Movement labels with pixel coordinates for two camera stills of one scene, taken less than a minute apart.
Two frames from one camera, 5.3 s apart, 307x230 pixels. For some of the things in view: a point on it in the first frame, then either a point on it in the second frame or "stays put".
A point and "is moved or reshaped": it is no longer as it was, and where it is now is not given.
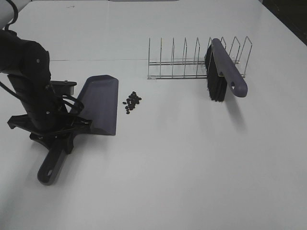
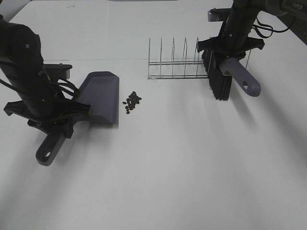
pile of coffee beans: x=133 y=99 stays put
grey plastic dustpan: x=99 y=99 is moved or reshaped
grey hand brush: x=222 y=71 is moved or reshaped
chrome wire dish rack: x=195 y=70 stays put
